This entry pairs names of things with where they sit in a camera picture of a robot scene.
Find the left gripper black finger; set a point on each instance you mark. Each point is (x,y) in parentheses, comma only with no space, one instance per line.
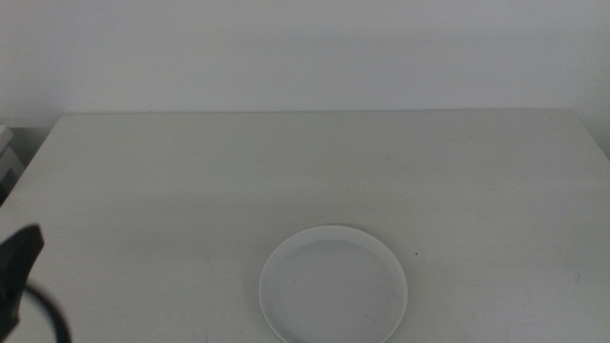
(19,262)

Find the white shallow bowl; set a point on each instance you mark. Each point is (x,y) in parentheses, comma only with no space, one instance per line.
(333,286)

